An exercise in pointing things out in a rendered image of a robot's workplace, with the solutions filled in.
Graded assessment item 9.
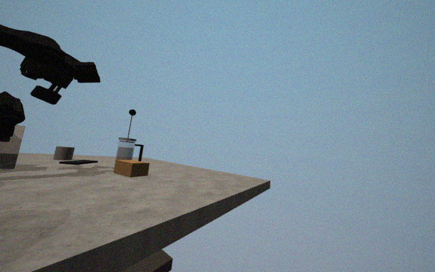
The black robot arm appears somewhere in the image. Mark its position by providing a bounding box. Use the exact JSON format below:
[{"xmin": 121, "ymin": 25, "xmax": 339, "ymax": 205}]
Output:
[{"xmin": 0, "ymin": 25, "xmax": 100, "ymax": 142}]

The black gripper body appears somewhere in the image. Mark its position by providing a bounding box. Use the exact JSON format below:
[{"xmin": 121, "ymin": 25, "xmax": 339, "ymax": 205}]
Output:
[{"xmin": 30, "ymin": 54, "xmax": 80, "ymax": 104}]

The glass french press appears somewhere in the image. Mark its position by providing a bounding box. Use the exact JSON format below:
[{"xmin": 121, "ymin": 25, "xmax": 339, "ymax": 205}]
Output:
[{"xmin": 112, "ymin": 109, "xmax": 144, "ymax": 168}]

